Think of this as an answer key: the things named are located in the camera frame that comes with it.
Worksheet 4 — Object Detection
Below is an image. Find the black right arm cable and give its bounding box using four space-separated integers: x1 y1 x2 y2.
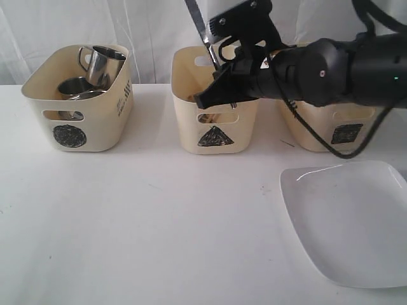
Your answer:
219 0 407 159

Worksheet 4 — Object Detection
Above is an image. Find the stainless steel bowl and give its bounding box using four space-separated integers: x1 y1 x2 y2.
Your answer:
58 90 106 121

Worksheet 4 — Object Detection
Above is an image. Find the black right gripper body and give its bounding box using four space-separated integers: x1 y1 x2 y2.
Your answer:
228 45 282 100

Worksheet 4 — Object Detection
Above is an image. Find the cream bin with triangle mark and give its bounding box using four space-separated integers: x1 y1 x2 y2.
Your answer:
171 46 258 154

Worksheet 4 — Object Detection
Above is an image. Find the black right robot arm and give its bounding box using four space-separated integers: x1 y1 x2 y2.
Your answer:
194 34 406 109

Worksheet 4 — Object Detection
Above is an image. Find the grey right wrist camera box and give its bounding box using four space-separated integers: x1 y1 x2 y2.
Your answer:
208 0 284 48

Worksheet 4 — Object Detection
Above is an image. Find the steel table knife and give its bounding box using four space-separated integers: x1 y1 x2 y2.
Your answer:
184 0 223 78

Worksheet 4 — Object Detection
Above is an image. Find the steel mug front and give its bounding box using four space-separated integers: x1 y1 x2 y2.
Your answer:
78 45 127 90

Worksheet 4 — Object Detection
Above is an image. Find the white square plate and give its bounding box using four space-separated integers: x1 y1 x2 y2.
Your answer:
280 160 406 288

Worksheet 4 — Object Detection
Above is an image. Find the cream bin with square mark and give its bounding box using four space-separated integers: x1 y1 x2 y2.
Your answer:
276 43 387 153

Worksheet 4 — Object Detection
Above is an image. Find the small dark pin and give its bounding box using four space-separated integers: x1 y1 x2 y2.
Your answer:
280 139 295 147

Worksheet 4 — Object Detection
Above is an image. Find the steel mug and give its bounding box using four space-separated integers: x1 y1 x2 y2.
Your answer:
78 45 127 90
57 76 95 98

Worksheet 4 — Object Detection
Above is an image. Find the cream bin with circle mark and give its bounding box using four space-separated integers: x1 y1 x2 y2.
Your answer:
21 44 134 152

